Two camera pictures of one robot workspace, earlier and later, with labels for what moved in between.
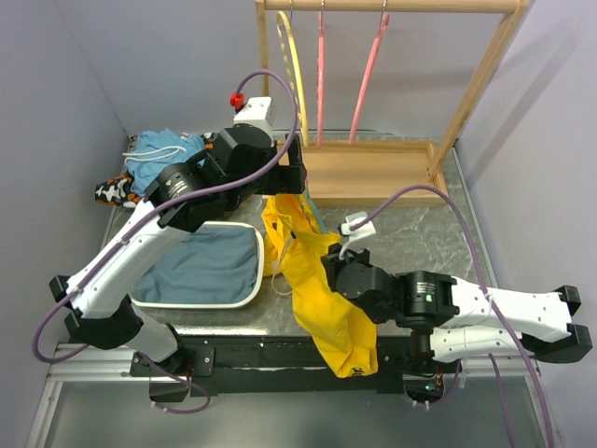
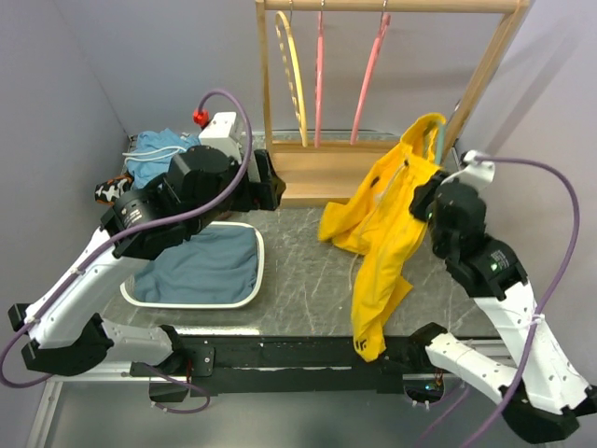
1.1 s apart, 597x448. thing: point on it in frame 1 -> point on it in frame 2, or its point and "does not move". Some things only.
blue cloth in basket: (214, 264) does not move
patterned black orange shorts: (119, 189) does not move
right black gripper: (332, 262) -> (423, 191)
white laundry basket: (220, 305) does not move
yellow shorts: (343, 327) -> (377, 220)
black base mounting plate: (272, 366) does not move
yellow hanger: (290, 54) does not move
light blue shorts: (150, 150) does not move
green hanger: (315, 212) -> (439, 138)
